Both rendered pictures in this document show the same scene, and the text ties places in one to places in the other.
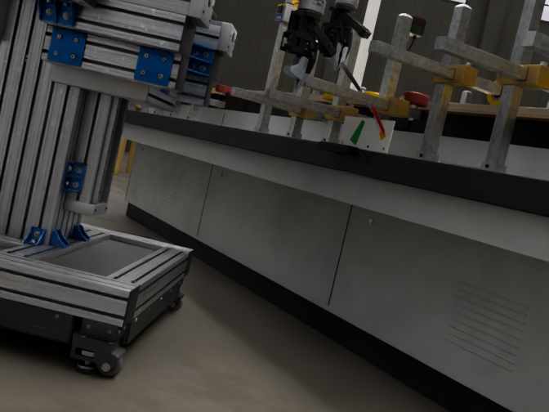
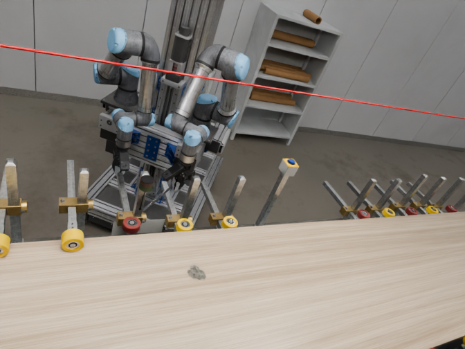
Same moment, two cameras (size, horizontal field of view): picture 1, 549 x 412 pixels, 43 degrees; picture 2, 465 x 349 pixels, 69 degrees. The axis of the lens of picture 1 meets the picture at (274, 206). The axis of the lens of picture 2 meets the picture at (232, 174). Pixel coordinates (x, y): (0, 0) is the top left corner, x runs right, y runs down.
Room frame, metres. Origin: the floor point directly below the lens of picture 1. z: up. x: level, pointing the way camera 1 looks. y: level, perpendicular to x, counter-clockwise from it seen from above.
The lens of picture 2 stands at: (2.49, -1.44, 2.09)
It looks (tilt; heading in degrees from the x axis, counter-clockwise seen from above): 34 degrees down; 86
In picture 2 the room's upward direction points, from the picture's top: 22 degrees clockwise
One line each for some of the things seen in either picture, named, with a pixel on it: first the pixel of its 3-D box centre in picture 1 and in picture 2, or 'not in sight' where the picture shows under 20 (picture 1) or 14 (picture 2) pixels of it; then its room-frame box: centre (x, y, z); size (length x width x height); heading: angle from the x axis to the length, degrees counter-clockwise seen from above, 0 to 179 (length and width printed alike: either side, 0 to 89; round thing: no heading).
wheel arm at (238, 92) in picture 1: (285, 106); (213, 208); (2.56, 0.04, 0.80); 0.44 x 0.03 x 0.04; 121
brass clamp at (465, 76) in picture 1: (453, 75); (75, 205); (1.97, -0.40, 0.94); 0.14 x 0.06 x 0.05; 31
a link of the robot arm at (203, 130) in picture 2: not in sight; (196, 133); (2.34, 0.02, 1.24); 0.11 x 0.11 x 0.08; 80
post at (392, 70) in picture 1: (387, 90); (138, 210); (2.21, -0.27, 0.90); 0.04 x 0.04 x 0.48; 31
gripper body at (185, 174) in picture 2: (339, 25); (185, 169); (2.35, -0.08, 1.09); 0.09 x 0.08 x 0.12; 50
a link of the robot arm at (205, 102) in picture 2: not in sight; (206, 106); (2.31, 0.45, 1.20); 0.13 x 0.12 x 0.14; 170
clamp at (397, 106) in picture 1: (389, 107); (131, 218); (2.19, -0.28, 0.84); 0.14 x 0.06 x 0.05; 31
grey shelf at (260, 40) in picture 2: not in sight; (276, 82); (2.84, 2.74, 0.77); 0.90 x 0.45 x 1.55; 27
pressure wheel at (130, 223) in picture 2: (412, 110); (130, 230); (2.21, -0.36, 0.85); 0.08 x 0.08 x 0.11
